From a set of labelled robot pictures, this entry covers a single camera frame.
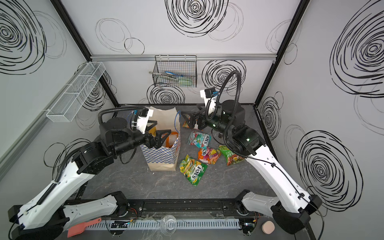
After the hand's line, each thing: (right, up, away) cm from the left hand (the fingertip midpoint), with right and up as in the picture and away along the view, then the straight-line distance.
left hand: (163, 127), depth 59 cm
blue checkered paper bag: (-4, -17, +17) cm, 25 cm away
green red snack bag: (+34, -20, +30) cm, 50 cm away
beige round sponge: (+46, -47, +9) cm, 66 cm away
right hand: (+10, +7, -1) cm, 12 cm away
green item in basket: (+7, +26, +28) cm, 39 cm away
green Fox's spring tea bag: (+12, -26, +25) cm, 38 cm away
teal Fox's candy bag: (+16, -10, +36) cm, 40 cm away
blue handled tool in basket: (-3, +31, +32) cm, 44 cm away
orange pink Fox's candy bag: (+21, -19, +30) cm, 41 cm away
